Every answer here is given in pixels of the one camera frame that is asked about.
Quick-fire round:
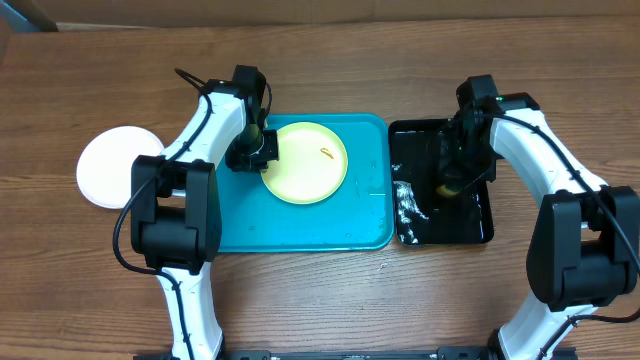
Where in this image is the green and yellow sponge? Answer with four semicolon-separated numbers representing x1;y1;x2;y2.
436;184;464;198

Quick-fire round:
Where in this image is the yellow-green round plate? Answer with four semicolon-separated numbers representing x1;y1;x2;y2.
261;122;348;205

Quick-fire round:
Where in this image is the pinkish white round plate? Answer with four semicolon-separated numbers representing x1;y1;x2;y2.
76;126;164;209

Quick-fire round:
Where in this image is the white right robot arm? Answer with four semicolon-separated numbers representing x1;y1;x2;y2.
436;93;639;359

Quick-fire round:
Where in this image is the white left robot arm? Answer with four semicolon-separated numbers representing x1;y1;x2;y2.
112;69;278;359

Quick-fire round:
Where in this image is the black rectangular tray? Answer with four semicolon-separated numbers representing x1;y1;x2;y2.
388;119;494;246

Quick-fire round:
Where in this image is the teal plastic tray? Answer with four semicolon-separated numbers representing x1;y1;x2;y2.
216;113;394;253

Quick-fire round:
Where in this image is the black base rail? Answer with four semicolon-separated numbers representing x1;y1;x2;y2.
132;345;579;360

